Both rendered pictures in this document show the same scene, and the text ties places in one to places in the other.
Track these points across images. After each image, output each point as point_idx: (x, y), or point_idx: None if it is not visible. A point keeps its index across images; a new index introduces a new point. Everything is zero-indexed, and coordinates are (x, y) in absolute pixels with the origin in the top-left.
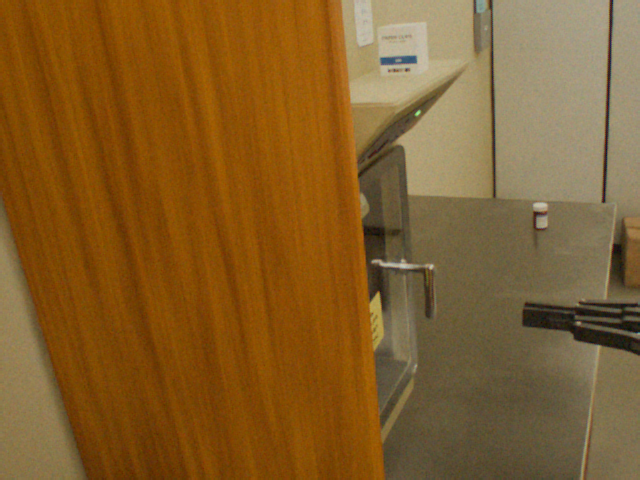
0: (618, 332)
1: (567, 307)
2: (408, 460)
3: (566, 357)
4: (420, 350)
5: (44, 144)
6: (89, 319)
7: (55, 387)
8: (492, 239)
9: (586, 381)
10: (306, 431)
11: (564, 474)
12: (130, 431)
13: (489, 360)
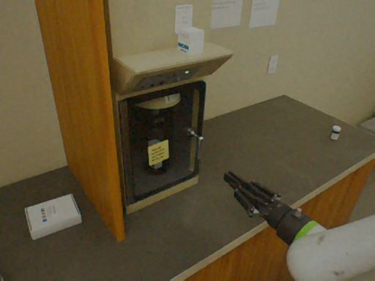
0: (246, 202)
1: (242, 181)
2: (165, 208)
3: None
4: (215, 170)
5: (50, 42)
6: (62, 109)
7: None
8: (302, 135)
9: None
10: (99, 178)
11: (213, 246)
12: (72, 152)
13: None
